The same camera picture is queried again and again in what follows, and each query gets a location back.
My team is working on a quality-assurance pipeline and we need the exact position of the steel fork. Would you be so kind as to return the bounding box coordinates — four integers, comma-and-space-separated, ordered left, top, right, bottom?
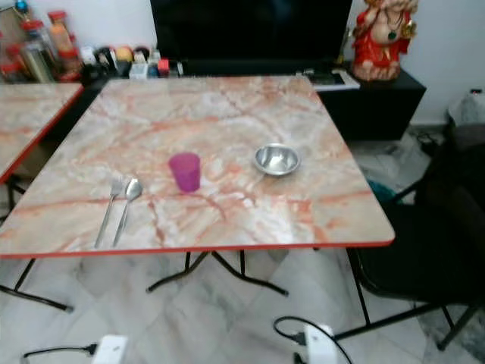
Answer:
95, 177, 126, 249

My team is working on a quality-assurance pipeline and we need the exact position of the marble folding table red edge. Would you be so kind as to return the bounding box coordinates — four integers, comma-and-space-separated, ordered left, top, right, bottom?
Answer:
0, 82, 84, 312
0, 74, 396, 297

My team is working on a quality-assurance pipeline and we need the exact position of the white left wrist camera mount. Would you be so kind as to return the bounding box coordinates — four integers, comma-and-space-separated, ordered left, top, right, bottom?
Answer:
91, 334, 130, 364

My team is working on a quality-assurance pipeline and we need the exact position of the black television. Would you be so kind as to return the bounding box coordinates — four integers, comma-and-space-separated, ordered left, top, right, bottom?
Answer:
150, 0, 357, 63

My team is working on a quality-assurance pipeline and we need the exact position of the steel spoon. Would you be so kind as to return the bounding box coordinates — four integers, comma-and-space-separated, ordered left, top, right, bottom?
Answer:
112, 178, 143, 247

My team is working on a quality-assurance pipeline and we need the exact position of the red lid plastic jar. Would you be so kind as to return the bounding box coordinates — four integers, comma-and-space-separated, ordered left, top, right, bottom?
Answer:
21, 20, 46, 46
2, 61, 23, 83
59, 48, 80, 80
6, 44, 25, 65

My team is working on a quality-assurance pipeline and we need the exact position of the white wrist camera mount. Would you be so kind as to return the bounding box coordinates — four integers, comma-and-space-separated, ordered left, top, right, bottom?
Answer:
91, 334, 130, 364
303, 324, 338, 364

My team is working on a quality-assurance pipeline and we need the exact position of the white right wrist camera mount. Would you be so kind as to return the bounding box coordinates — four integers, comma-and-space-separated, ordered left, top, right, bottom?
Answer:
303, 324, 338, 364

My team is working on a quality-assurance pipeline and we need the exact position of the white flat device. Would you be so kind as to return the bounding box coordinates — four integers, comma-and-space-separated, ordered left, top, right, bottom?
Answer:
303, 71, 361, 92

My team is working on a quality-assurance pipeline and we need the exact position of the small steel bowl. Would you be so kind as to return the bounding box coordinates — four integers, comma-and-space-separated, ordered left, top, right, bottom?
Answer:
254, 143, 302, 177

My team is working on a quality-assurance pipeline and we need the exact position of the red and gold figurine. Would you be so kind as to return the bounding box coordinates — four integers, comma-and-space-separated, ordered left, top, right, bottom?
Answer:
351, 0, 419, 83

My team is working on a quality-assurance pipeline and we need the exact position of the steel flask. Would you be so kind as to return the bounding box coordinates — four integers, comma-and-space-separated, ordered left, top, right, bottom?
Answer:
21, 42, 55, 83

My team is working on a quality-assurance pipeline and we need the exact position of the grey bag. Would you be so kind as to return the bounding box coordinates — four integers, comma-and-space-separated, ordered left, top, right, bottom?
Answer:
447, 89, 485, 128

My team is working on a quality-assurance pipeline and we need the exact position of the purple plastic cup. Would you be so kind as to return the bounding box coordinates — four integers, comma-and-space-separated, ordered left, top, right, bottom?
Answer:
169, 152, 202, 193

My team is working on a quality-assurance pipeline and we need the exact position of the black chair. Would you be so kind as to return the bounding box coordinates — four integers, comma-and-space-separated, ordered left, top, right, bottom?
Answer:
349, 125, 485, 351

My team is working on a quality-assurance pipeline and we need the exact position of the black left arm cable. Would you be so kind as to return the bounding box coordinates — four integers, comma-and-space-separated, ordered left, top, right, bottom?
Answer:
21, 343, 98, 361

